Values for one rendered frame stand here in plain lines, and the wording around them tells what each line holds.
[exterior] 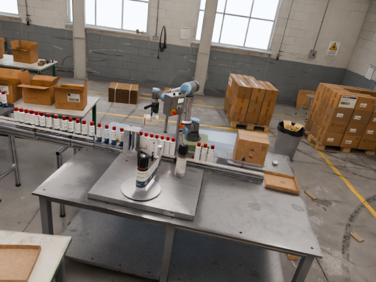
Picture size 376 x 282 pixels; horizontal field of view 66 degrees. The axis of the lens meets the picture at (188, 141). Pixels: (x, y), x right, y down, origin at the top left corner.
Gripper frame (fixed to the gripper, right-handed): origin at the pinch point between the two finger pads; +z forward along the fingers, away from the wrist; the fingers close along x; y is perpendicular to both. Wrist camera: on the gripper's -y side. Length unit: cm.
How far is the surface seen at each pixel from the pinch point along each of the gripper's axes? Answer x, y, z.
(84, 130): -49, -60, 2
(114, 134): -54, -30, 0
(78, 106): 53, -98, 17
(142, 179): -122, 7, 1
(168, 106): -59, 18, -37
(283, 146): 124, 214, 67
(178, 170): -95, 33, 7
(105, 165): -81, -31, 18
